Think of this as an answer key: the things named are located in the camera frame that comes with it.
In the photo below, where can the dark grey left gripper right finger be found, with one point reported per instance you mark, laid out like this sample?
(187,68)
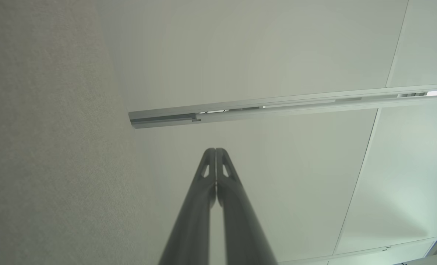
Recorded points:
(240,224)

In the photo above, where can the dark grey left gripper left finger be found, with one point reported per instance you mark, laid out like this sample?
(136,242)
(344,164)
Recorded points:
(192,221)

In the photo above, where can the grey partition post with feet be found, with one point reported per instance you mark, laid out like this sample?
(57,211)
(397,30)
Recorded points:
(277,106)

